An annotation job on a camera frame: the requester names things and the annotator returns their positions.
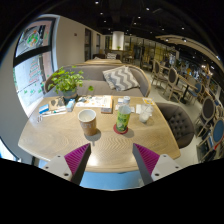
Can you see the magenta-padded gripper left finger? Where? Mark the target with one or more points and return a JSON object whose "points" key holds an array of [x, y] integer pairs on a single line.
{"points": [[77, 160]]}

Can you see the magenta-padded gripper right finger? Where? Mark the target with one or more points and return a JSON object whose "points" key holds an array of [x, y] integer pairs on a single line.
{"points": [[148, 160]]}

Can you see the clear green-labelled drink bottle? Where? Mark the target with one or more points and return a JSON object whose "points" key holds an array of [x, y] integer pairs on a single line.
{"points": [[123, 118]]}

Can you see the brown and white cup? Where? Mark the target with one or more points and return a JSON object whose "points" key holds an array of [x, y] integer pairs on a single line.
{"points": [[88, 125]]}

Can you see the flat round red coaster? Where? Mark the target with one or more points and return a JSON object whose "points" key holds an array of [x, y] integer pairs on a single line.
{"points": [[116, 130]]}

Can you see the clear plastic cup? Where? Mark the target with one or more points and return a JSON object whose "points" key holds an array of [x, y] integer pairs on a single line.
{"points": [[145, 114]]}

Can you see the grey tufted armchair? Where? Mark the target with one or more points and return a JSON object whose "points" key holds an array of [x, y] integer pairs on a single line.
{"points": [[178, 123]]}

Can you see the small blue box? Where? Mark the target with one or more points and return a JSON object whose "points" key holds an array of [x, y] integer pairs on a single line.
{"points": [[70, 105]]}

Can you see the grey standing table card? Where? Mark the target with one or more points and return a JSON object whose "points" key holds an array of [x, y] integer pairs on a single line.
{"points": [[57, 103]]}

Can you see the blue and white card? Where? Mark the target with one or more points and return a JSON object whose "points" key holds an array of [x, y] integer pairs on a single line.
{"points": [[44, 109]]}

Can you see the green potted plant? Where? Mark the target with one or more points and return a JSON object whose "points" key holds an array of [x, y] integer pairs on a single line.
{"points": [[66, 80]]}

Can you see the group of dining chairs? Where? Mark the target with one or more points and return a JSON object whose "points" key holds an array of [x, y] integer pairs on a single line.
{"points": [[173, 78]]}

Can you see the grey chevron cushion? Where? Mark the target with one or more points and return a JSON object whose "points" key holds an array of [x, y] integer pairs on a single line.
{"points": [[121, 78]]}

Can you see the grey curved sofa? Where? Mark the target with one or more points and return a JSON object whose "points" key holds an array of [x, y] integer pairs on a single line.
{"points": [[96, 75]]}

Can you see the dark-framed decorated window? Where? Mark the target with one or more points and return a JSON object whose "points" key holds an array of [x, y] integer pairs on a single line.
{"points": [[31, 70]]}

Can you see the group of ceiling lights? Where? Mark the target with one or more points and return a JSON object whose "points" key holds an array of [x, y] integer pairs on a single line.
{"points": [[147, 9]]}

